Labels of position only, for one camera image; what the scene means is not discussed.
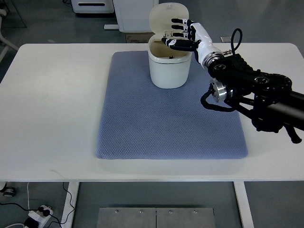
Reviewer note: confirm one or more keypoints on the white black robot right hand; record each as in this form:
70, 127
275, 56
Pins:
192, 37

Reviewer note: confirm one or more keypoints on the white trash bin with lid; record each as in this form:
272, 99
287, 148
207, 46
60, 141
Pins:
168, 68

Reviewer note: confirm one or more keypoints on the grey floor socket plate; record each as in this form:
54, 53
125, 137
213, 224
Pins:
226, 39

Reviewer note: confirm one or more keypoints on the cardboard box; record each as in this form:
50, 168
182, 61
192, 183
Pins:
138, 37

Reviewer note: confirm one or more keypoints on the white cabinet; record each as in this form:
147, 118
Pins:
132, 16

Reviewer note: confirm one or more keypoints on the blue quilted mat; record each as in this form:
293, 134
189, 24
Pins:
141, 121

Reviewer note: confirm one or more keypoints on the white appliance with black slot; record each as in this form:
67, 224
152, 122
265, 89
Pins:
92, 6

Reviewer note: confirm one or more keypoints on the white table right leg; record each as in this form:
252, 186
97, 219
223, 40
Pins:
243, 204

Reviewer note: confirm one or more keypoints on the white table leg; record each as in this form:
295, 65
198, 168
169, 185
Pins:
243, 204
71, 189

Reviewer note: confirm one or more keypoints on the metal floor plate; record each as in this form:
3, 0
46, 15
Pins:
156, 218

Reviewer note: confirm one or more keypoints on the white table left leg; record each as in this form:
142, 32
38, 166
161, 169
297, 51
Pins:
71, 189

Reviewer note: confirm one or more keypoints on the white power strip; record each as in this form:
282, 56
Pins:
38, 218

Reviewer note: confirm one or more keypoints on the black caster wheel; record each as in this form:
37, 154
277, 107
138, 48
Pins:
6, 190

